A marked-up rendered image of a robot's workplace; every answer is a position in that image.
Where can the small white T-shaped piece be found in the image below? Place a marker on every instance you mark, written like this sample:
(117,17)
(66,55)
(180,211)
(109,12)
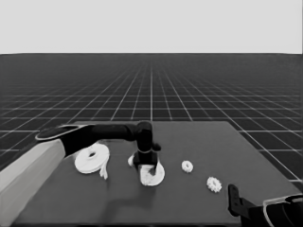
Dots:
(104,172)

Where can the large thick white disc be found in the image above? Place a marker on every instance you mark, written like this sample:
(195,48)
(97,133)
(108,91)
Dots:
(91,164)

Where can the white round carrier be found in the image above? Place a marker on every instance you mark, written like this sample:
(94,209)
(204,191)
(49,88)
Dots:
(160,175)

